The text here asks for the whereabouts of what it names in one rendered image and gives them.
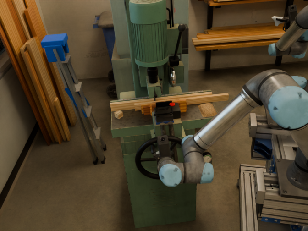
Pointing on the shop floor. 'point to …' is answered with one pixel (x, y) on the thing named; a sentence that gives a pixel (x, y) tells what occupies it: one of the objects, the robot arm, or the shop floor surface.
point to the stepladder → (74, 88)
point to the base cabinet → (157, 195)
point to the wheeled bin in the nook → (107, 17)
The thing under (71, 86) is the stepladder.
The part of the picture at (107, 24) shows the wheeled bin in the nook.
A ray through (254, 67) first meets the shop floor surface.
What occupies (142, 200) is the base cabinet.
